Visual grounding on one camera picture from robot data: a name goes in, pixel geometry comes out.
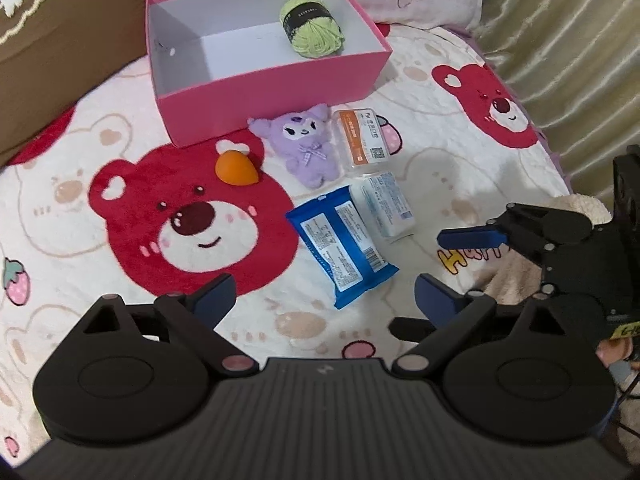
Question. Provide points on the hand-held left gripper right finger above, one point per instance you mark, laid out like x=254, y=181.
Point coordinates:
x=436, y=301

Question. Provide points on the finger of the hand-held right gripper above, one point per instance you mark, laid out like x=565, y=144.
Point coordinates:
x=406, y=329
x=470, y=236

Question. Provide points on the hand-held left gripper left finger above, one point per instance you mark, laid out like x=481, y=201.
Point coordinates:
x=216, y=296

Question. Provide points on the white tissue packet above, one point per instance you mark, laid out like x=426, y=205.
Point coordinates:
x=385, y=207

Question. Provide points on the blue wipes packet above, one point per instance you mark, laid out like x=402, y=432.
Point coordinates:
x=340, y=245

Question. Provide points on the orange makeup sponge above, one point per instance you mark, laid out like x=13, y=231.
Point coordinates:
x=235, y=167

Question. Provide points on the clear orange-label plastic box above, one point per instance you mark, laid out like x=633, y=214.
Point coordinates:
x=360, y=140

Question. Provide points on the purple plush toy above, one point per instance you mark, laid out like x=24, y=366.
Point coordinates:
x=305, y=150

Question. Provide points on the pink cardboard box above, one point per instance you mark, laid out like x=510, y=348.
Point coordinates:
x=275, y=95

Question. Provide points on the person's right hand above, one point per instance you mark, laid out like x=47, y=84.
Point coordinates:
x=612, y=355

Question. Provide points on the cream fluffy cloth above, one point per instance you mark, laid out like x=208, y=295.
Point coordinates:
x=515, y=272

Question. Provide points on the red bear printed blanket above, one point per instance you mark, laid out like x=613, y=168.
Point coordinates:
x=150, y=220

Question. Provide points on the beige satin cloth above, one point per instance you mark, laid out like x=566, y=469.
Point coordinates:
x=575, y=60

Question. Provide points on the green yarn ball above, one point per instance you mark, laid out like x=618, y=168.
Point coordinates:
x=310, y=35

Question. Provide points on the brown embroidered pillow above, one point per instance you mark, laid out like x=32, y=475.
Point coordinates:
x=50, y=60

